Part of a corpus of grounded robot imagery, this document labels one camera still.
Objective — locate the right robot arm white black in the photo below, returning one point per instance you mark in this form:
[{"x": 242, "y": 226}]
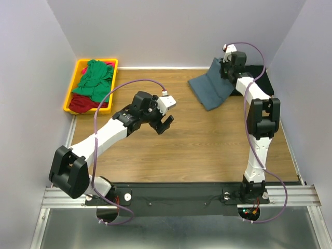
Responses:
[{"x": 262, "y": 121}]

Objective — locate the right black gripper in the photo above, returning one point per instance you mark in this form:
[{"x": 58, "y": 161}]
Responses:
[{"x": 223, "y": 74}]

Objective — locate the yellow plastic tray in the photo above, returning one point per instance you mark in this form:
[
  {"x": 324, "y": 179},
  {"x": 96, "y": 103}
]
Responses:
[{"x": 80, "y": 65}]

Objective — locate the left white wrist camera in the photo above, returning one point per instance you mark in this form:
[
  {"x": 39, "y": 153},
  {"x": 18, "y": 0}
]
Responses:
[{"x": 165, "y": 103}]

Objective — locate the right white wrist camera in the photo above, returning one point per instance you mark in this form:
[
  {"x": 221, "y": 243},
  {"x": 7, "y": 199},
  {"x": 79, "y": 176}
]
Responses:
[{"x": 228, "y": 50}]

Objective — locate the blue-grey t-shirt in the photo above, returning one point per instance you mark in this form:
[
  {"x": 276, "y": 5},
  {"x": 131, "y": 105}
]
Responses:
[{"x": 211, "y": 89}]

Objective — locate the green t-shirt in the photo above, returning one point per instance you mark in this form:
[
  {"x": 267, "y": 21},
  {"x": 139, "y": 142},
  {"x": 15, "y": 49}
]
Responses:
[{"x": 96, "y": 82}]

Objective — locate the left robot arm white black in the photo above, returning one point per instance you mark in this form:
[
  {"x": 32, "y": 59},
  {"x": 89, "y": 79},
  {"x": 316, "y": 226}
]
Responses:
[{"x": 70, "y": 166}]

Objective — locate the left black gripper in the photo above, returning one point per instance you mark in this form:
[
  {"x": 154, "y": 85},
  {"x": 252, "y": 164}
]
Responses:
[{"x": 160, "y": 128}]

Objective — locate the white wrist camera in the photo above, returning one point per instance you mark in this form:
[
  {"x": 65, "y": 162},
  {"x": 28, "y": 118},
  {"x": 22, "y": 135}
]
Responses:
[
  {"x": 165, "y": 103},
  {"x": 228, "y": 50}
]

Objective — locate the dark red t-shirt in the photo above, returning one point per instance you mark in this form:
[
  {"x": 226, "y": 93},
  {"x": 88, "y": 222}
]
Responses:
[{"x": 81, "y": 104}]

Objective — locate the electronics board with leds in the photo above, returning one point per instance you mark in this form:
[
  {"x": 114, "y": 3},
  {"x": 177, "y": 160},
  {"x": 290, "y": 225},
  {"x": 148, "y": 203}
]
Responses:
[{"x": 249, "y": 213}]

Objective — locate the aluminium frame rail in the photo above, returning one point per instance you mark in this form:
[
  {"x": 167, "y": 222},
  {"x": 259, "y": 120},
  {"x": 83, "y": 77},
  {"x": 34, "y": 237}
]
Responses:
[{"x": 197, "y": 148}]

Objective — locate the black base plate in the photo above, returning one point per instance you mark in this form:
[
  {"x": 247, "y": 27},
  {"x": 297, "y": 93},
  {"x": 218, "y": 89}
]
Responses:
[{"x": 183, "y": 199}]

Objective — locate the pink t-shirt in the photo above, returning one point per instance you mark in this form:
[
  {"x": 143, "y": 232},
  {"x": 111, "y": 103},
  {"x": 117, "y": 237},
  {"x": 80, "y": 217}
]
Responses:
[{"x": 111, "y": 64}]

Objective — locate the folded black t-shirt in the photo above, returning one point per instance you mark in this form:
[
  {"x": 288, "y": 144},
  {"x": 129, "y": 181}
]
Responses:
[{"x": 263, "y": 82}]

